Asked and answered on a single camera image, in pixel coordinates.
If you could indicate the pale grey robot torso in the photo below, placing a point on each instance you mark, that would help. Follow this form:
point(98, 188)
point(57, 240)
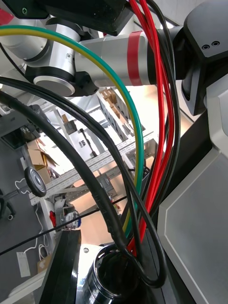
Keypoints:
point(202, 213)

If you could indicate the brown cardboard box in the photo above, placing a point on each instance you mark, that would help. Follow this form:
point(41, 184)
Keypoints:
point(38, 159)

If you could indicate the black office chair base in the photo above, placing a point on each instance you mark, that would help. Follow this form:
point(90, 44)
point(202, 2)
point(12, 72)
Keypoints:
point(6, 206)

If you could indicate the metal shelf with boxes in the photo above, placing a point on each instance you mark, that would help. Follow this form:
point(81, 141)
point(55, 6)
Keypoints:
point(104, 161)

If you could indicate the black round disc foot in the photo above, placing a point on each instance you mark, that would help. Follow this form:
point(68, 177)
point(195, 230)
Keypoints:
point(35, 181)

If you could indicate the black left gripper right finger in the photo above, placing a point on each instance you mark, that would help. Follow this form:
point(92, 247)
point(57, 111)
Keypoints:
point(166, 297)

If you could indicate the silver and black right arm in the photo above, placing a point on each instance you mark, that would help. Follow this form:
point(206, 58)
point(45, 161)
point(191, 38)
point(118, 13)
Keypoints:
point(107, 59)

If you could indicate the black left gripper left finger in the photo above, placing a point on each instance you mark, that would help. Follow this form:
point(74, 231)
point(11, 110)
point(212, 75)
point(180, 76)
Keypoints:
point(61, 273)

